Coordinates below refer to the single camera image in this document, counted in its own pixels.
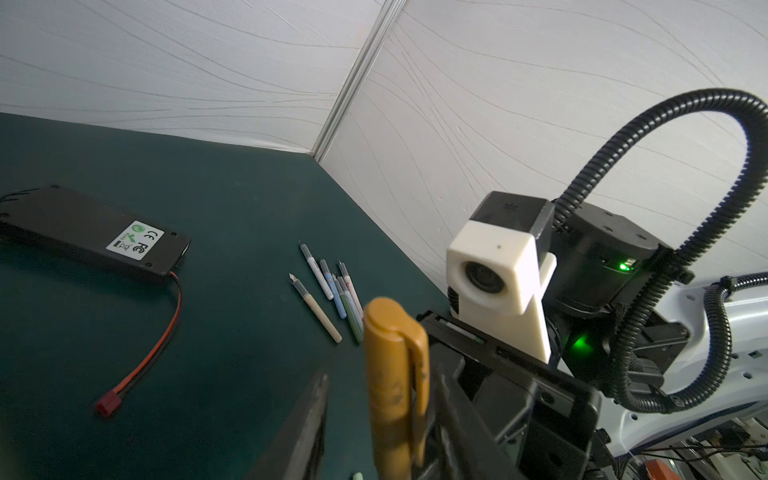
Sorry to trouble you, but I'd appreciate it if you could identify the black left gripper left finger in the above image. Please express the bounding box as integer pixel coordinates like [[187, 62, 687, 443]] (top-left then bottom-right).
[[244, 371, 329, 480]]

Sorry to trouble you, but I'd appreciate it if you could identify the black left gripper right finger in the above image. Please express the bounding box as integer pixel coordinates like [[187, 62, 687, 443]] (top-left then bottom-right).
[[428, 343, 528, 479]]

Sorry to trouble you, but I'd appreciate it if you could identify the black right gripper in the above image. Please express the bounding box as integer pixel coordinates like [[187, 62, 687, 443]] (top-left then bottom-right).
[[416, 311, 603, 479]]

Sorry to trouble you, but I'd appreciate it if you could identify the brown orange marker pen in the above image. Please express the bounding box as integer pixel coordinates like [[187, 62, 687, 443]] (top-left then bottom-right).
[[364, 297, 431, 479]]

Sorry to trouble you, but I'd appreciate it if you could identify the dark green pen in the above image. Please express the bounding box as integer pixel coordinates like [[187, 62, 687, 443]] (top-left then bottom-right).
[[333, 276, 364, 344]]

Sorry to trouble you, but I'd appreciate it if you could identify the beige fountain pen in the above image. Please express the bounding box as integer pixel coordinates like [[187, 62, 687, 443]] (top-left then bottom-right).
[[288, 273, 343, 344]]

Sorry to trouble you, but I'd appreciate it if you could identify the pale blue white pen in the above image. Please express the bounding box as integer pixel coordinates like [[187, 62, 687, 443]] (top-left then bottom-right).
[[338, 260, 363, 317]]

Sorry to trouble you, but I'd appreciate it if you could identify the white pen light-blue cap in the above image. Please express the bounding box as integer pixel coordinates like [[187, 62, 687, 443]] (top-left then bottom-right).
[[299, 243, 334, 300]]

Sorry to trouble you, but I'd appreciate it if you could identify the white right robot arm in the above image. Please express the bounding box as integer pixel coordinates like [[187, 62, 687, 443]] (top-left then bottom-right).
[[413, 88, 767, 479]]

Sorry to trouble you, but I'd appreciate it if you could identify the black battery box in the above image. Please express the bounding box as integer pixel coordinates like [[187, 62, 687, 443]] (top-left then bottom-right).
[[1, 185, 191, 283]]

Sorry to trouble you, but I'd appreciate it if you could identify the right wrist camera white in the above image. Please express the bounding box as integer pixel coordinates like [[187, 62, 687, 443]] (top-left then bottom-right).
[[446, 191, 557, 363]]

